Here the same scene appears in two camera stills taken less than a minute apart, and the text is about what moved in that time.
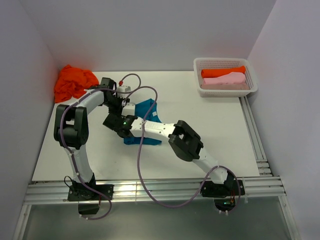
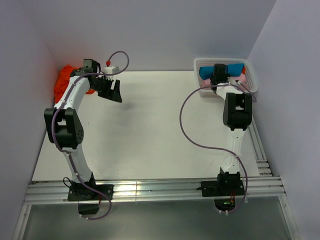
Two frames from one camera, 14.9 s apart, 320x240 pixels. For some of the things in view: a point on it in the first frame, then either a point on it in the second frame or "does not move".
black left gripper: [119, 109] to [111, 94]
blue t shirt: [141, 109] to [207, 72]
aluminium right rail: [263, 165] does not move
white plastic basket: [224, 77] does not move
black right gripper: [123, 117] to [227, 75]
